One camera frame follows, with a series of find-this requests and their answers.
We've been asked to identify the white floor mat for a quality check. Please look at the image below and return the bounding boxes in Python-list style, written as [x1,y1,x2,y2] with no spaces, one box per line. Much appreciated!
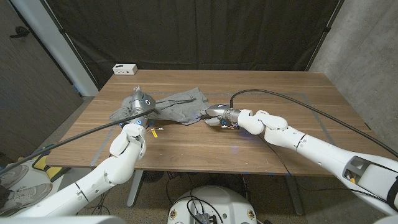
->
[0,160,81,218]

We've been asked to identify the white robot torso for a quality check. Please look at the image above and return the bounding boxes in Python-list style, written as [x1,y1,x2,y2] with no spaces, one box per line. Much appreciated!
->
[167,185,257,224]

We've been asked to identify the black door handle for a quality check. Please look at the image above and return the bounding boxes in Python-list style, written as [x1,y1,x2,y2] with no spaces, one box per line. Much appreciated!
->
[9,26,30,39]

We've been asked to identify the white table leg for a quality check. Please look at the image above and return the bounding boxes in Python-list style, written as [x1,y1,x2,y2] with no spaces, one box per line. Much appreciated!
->
[126,169,144,208]

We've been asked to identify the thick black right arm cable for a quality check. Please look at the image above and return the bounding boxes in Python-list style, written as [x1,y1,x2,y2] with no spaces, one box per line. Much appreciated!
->
[229,88,398,158]

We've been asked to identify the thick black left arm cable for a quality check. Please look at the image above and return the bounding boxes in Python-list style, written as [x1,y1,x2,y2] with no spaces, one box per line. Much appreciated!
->
[0,108,155,177]

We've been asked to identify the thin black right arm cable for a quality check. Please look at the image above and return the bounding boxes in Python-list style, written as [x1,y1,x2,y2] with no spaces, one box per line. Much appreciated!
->
[256,133,388,205]

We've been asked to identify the grey table leg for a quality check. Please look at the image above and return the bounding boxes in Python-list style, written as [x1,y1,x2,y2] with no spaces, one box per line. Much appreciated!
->
[284,175,305,216]

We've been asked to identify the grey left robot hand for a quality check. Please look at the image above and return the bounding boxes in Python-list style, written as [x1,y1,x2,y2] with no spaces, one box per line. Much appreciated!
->
[129,86,157,121]

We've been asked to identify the black backdrop curtain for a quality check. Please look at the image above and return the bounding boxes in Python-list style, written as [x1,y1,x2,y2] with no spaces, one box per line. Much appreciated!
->
[46,0,341,90]

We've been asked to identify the grey shorts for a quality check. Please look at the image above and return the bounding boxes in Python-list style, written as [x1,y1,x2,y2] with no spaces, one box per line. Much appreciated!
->
[108,86,212,126]

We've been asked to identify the white power strip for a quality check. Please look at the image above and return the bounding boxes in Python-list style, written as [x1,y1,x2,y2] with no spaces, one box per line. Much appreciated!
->
[112,63,138,76]

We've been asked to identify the black backdrop stand pole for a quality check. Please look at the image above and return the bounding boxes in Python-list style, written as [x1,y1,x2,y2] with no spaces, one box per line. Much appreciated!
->
[304,0,345,72]
[40,0,100,91]

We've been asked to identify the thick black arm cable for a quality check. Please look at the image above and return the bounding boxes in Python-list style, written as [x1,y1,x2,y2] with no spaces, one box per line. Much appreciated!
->
[229,88,398,158]
[0,108,155,177]

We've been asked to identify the dark wooden door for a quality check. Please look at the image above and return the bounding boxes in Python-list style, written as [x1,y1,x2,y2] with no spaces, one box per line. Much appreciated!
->
[0,0,84,162]

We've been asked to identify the grey sneaker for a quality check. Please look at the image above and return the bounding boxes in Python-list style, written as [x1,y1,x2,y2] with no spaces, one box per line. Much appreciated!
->
[0,182,53,217]
[0,164,29,190]

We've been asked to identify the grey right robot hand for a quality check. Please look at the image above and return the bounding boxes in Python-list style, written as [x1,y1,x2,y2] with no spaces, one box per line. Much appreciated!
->
[195,103,234,127]

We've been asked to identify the white door frame post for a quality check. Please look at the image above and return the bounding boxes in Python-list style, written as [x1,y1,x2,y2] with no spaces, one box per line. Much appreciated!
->
[11,0,100,97]

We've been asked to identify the yellow black floor pad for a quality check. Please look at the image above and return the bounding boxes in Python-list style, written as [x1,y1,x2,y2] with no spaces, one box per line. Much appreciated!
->
[32,154,72,184]

